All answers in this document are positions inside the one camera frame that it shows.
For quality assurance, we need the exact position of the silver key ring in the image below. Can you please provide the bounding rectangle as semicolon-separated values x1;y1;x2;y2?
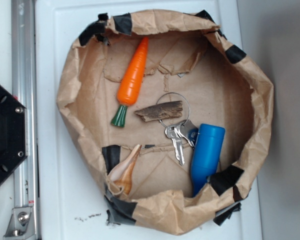
155;92;191;125

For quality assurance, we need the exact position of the brown paper bag bin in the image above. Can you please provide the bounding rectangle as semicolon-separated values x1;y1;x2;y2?
56;9;274;235

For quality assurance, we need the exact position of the metal corner bracket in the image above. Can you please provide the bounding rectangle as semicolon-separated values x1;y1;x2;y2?
2;206;37;240

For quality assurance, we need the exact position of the tan spiral seashell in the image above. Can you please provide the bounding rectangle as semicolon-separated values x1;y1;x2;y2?
108;144;142;195

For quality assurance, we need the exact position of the brown wood chip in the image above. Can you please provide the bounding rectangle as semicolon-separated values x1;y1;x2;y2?
134;100;183;122

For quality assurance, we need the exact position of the blue plastic toy bottle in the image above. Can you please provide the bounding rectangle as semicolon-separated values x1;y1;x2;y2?
190;123;226;197

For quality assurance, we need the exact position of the blue-capped key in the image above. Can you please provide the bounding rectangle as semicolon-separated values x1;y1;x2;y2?
176;119;199;149

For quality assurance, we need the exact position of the orange toy carrot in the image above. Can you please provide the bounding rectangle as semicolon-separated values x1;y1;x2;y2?
111;37;149;128

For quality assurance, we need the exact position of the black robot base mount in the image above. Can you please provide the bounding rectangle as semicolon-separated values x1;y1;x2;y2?
0;85;27;186

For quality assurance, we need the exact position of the aluminium extrusion rail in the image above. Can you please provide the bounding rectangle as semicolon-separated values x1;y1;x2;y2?
11;0;41;240

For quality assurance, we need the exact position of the white plastic tray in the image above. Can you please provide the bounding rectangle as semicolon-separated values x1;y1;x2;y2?
34;0;264;240

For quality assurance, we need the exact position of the silver key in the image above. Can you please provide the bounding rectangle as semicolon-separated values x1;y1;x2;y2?
165;124;185;166

